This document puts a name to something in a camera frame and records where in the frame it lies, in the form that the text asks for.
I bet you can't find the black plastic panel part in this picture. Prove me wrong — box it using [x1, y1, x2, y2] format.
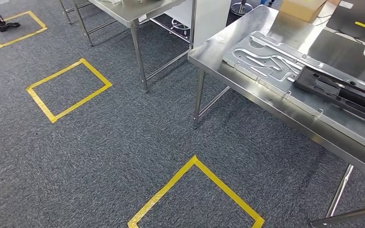
[293, 65, 365, 128]

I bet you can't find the steel workbench table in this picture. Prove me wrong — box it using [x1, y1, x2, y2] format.
[187, 4, 365, 228]

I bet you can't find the chrome chair base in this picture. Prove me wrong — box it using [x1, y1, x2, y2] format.
[169, 18, 192, 41]

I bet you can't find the steel side table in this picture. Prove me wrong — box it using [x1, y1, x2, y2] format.
[70, 0, 199, 94]

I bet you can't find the aluminium fixture plate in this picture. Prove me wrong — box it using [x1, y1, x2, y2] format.
[222, 30, 365, 155]

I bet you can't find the brown cardboard box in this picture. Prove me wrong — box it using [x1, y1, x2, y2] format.
[279, 0, 328, 23]

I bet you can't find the black tripod stand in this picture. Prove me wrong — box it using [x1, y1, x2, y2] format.
[0, 0, 21, 33]

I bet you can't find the chrome base stanchion post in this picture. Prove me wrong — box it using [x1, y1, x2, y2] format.
[231, 0, 254, 16]

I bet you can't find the steel table frame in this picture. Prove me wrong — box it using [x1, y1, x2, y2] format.
[58, 0, 92, 26]

